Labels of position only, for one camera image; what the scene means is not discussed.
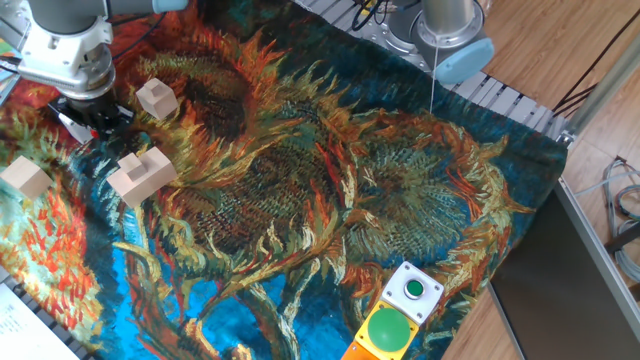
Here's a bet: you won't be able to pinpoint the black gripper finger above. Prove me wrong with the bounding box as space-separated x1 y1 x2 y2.
108 107 137 139
85 119 115 144

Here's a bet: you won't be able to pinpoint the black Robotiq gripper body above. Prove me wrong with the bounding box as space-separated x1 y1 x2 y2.
66 89 136 127

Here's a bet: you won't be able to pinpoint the white box red button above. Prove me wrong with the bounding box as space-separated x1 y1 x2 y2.
47 97 101 147

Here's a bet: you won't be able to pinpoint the orange box red button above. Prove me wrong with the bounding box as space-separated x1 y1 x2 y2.
340 341 382 360

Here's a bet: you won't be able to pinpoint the white box small green button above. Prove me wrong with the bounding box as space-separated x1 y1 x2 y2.
380 260 446 327

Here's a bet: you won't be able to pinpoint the yellow box large green button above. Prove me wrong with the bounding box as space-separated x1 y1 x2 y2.
354 299 421 360

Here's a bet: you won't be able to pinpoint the notched wooden block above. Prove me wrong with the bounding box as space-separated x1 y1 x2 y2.
106 145 179 209

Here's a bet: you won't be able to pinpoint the plain wooden cube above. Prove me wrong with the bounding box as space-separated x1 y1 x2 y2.
0 155 54 202

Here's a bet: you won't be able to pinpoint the colourful book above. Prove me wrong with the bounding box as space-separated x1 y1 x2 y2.
0 38 22 107

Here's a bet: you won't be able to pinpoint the aluminium mounting plate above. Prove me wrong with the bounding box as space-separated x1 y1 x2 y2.
0 0 32 51

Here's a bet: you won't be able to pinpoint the sunflower painting tablecloth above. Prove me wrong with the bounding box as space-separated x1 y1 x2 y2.
0 0 569 360

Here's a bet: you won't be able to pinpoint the white paper sheet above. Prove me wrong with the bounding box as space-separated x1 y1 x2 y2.
0 281 82 360

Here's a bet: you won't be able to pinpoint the white zip tie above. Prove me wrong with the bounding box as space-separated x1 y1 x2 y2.
428 28 442 115

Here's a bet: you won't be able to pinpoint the dark flat panel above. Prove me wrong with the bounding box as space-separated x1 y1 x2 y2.
486 181 640 360

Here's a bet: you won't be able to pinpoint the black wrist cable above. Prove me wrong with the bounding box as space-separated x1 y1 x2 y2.
108 11 170 62

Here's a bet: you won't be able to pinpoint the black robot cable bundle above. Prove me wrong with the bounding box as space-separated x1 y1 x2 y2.
349 0 422 32

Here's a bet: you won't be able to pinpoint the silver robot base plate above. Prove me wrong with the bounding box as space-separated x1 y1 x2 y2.
368 18 452 72

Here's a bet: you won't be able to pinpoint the black floor cables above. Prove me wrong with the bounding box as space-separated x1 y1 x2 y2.
551 6 640 117

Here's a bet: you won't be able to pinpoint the aluminium corner post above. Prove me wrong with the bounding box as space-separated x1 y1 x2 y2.
556 30 640 147

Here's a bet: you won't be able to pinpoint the aluminium frame rail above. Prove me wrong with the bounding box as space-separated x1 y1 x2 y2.
553 176 640 342

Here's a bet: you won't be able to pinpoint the grey cable bundle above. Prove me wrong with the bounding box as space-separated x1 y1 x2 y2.
573 156 640 285

